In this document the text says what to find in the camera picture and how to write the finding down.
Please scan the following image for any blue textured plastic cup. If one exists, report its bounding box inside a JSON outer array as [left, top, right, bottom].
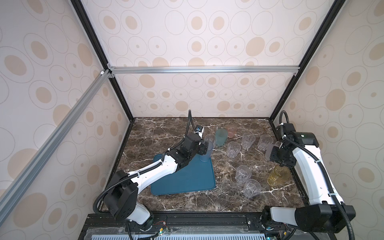
[[200, 141, 214, 162]]

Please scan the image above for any yellow plastic cup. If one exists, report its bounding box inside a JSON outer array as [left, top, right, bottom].
[[267, 166, 291, 187]]

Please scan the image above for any green textured plastic cup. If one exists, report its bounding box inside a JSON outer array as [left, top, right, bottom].
[[215, 128, 228, 147]]

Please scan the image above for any teal plastic tray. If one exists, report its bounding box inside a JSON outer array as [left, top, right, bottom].
[[151, 155, 216, 196]]

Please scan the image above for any pink plastic cup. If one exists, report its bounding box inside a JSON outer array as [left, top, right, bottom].
[[227, 125, 238, 138]]

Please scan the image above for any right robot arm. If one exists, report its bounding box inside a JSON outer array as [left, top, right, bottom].
[[261, 111, 356, 240]]

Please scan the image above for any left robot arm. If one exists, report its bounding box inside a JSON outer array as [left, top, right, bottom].
[[93, 132, 209, 228]]

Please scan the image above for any frosted white plastic cup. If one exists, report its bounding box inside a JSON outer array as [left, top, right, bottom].
[[265, 144, 279, 162]]

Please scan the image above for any clear cup beside blue cup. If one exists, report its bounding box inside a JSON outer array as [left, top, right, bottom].
[[204, 134, 216, 145]]

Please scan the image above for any clear cup behind gripper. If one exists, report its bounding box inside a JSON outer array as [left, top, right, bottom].
[[257, 135, 274, 151]]

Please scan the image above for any clear faceted cup back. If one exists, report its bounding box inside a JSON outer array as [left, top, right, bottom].
[[241, 133, 256, 151]]

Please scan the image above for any clear faceted cup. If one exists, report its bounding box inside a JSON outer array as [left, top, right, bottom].
[[241, 133, 256, 151], [227, 142, 242, 159]]

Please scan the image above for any clear faceted cup centre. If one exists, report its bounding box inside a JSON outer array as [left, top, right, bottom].
[[227, 142, 242, 159]]

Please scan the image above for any clear cup front upper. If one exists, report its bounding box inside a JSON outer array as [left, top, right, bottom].
[[235, 166, 252, 184]]

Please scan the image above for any clear cup front lower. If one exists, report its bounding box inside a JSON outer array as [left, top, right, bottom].
[[242, 179, 262, 198]]

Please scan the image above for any horizontal aluminium rail back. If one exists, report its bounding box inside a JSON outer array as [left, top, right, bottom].
[[102, 65, 300, 76]]

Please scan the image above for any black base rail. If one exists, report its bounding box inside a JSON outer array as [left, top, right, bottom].
[[78, 211, 337, 240]]

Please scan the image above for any black frame post right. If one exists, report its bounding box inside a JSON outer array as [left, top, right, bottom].
[[269, 0, 347, 123]]

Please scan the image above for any black frame post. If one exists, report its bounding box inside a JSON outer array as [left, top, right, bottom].
[[269, 0, 347, 123], [69, 0, 135, 122]]

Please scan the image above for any black frame post left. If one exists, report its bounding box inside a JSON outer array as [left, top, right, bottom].
[[69, 0, 135, 122]]

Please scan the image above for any diagonal aluminium rail left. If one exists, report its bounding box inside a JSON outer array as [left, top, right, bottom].
[[1, 69, 112, 225]]

